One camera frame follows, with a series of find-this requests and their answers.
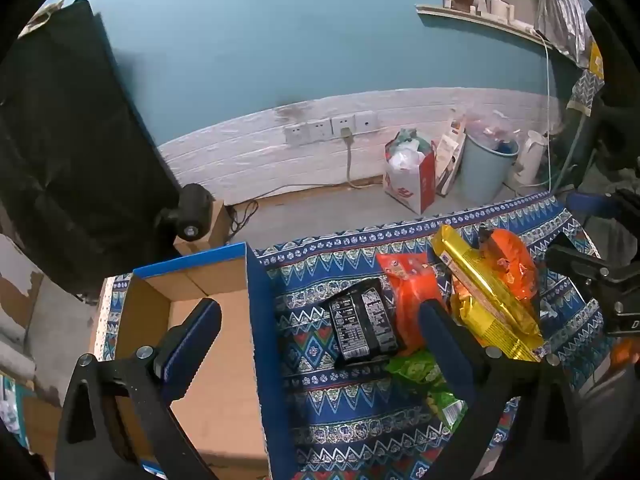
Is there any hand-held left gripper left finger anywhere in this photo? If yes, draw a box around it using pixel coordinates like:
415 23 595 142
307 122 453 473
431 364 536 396
55 298 223 480

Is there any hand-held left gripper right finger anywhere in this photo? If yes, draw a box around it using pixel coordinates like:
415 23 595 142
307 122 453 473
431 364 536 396
417 299 586 480

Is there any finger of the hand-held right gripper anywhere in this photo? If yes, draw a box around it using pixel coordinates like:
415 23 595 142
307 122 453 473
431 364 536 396
544 244 628 311
566 184 640 221

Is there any green snack packet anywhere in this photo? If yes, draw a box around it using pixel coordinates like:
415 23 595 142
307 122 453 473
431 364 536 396
385 350 468 433

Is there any red snack packet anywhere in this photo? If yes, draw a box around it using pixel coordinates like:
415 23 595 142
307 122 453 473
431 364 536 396
376 252 453 356

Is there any orange snack packet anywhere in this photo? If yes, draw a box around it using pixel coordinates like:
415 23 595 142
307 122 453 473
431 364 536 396
477 227 541 306

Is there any gold noodle packet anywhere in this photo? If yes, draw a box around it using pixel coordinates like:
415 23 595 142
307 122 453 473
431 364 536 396
431 225 546 363

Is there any blue-rimmed cardboard box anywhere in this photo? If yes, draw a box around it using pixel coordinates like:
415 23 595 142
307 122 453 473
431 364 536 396
90 242 301 480

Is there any black snack packet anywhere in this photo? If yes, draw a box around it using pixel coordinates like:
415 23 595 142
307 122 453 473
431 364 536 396
320 277 401 368

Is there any white electric kettle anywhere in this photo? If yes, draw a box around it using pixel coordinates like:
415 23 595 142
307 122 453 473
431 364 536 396
514 130 548 186

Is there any small brown cardboard box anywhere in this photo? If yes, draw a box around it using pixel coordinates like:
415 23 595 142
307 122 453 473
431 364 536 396
172 199 226 258

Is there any light blue trash bin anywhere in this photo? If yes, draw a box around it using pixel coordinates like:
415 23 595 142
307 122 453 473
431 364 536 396
457 127 521 203

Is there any grey patterned cloth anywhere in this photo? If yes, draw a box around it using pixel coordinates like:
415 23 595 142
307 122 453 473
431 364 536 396
567 67 603 113

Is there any black round device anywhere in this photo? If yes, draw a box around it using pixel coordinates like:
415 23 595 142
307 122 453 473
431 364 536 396
155 184 211 241

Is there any blue patterned tablecloth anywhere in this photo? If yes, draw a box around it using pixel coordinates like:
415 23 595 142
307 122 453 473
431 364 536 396
97 192 616 480

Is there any red and white shopping bag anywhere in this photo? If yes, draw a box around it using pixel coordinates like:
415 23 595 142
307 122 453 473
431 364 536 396
384 130 437 215

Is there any white and brown paper bag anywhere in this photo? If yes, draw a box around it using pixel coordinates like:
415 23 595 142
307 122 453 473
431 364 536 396
434 116 468 197

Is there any silver foil sheet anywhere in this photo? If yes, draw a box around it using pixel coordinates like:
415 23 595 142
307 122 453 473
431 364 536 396
532 0 593 61

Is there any black cloth cover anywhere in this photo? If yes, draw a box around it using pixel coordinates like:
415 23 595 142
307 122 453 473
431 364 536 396
0 0 183 296

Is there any thin white cable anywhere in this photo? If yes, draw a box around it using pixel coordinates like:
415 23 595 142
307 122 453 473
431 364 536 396
542 5 557 191

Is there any grey plug with cable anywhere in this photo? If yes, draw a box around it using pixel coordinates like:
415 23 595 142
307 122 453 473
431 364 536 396
340 129 363 190

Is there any wall shelf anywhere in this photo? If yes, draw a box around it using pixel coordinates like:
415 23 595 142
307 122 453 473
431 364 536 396
416 4 556 51

